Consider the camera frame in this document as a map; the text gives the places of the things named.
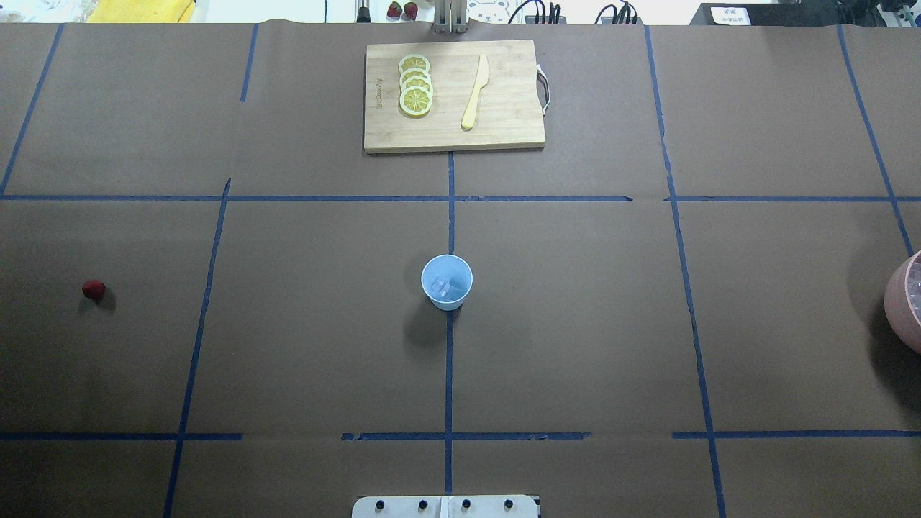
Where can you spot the clear ice cube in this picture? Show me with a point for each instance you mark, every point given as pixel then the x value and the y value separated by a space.
pixel 440 289

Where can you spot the light blue plastic cup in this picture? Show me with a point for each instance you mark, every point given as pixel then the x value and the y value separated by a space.
pixel 453 268

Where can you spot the pile of ice cubes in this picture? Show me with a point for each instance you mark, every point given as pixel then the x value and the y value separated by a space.
pixel 913 287

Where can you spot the yellow plastic knife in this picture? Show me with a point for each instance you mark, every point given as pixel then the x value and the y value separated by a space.
pixel 471 110

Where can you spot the bamboo cutting board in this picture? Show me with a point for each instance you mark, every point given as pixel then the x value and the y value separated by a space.
pixel 510 115

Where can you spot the lemon slice four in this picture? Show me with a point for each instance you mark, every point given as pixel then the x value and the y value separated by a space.
pixel 415 103

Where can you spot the lemon slice three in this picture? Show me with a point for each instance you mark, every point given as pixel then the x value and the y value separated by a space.
pixel 416 88

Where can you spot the lemon slice two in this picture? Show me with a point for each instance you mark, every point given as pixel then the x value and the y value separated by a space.
pixel 414 72

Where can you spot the lemon slice one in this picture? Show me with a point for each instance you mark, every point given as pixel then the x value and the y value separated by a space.
pixel 414 65

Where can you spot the strawberry on tray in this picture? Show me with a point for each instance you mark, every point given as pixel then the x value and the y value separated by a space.
pixel 394 11
pixel 410 11

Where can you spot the red strawberry on table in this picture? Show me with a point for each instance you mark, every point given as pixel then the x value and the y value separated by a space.
pixel 94 289

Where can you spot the black power strip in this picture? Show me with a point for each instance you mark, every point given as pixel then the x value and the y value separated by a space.
pixel 782 14

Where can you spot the yellow cloth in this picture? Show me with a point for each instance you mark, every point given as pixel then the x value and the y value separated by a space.
pixel 142 12

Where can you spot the pink bowl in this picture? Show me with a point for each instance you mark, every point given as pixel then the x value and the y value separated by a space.
pixel 897 308

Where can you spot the aluminium frame post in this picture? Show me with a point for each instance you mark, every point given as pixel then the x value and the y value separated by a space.
pixel 450 16

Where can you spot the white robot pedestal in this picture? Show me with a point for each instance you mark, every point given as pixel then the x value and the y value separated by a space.
pixel 496 505

